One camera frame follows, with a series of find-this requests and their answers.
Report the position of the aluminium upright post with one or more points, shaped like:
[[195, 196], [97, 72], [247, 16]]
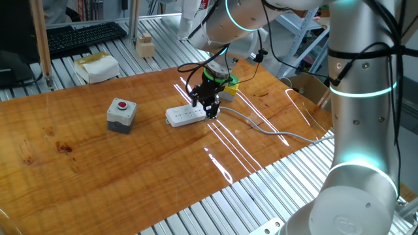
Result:
[[134, 19]]

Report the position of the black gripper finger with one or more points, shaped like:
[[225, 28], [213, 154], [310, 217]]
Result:
[[208, 109], [215, 107]]

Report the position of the wooden block puzzle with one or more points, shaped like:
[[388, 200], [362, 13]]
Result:
[[145, 47]]

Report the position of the white tissue pack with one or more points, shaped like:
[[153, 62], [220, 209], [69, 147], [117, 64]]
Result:
[[98, 68]]

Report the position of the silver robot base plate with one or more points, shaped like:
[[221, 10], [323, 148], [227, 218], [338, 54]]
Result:
[[267, 228]]

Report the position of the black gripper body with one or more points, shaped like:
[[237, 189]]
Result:
[[209, 91]]

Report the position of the white four-socket power strip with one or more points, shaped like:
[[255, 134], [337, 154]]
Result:
[[183, 115]]

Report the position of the brown cardboard box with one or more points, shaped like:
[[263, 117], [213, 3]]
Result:
[[307, 89]]

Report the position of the black computer keyboard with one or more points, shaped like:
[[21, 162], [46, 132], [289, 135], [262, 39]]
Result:
[[81, 36]]

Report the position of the wood-grain table mat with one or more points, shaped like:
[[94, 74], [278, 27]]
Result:
[[98, 179]]

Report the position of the red button grey box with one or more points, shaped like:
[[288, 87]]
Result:
[[121, 122]]

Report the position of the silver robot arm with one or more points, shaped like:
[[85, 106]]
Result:
[[359, 114]]

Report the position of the black computer monitor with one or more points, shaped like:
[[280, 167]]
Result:
[[16, 32]]

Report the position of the wooden upright post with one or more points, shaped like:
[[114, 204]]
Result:
[[40, 39]]

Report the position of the white metal shelf rack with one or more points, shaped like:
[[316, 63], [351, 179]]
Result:
[[300, 36]]

